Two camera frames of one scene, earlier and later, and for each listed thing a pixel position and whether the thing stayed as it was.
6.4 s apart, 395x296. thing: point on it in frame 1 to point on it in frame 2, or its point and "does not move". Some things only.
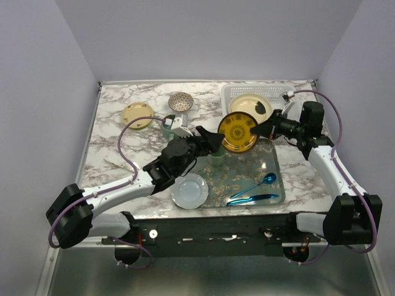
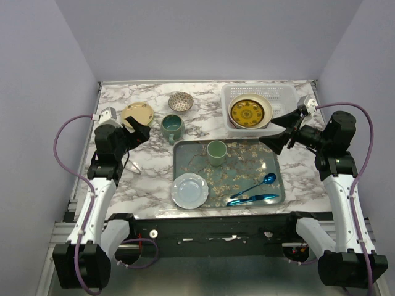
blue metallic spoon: x=268 y=178 does not move
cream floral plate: x=135 y=110 does not move
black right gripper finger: x=263 y=129 to x=276 y=141
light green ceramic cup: x=217 y=158 does not move
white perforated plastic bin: x=271 y=92 does not move
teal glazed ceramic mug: x=168 y=134 does not move
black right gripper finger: x=274 y=116 to x=287 y=119
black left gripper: x=208 y=142 to x=141 y=135
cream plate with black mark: x=255 y=105 does not move
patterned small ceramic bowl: x=181 y=101 does not move
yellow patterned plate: x=236 y=127 to x=247 y=113
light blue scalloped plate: x=189 y=191 does not move
